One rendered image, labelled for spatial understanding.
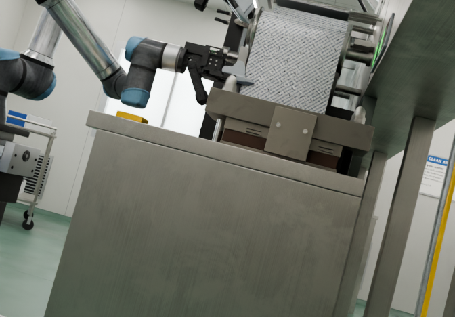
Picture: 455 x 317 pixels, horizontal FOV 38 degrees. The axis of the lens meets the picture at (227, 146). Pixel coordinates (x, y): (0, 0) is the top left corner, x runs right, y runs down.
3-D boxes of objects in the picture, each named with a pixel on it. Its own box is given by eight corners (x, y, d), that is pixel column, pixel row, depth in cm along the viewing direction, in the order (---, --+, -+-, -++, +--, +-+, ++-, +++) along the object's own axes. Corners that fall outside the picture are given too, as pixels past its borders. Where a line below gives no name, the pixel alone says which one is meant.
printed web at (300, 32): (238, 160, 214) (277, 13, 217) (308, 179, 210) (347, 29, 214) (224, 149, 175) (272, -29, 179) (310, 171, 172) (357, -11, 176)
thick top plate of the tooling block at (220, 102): (212, 119, 173) (219, 97, 173) (362, 157, 167) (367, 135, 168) (204, 110, 157) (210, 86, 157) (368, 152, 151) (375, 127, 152)
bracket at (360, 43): (352, 48, 183) (353, 41, 183) (372, 53, 182) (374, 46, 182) (353, 43, 178) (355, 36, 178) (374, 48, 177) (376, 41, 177)
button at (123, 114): (121, 122, 173) (124, 114, 173) (146, 129, 172) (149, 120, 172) (114, 118, 166) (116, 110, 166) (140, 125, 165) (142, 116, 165)
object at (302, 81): (235, 108, 177) (252, 43, 178) (320, 129, 173) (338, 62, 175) (235, 108, 176) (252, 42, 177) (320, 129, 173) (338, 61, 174)
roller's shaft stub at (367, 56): (343, 62, 183) (347, 47, 183) (368, 68, 182) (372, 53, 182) (344, 59, 178) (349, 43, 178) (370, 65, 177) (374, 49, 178)
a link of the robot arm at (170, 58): (159, 66, 176) (166, 72, 184) (175, 70, 175) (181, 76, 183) (166, 40, 176) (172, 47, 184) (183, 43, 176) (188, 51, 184)
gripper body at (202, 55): (226, 49, 174) (183, 38, 176) (218, 80, 174) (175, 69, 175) (229, 55, 182) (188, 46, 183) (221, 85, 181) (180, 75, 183)
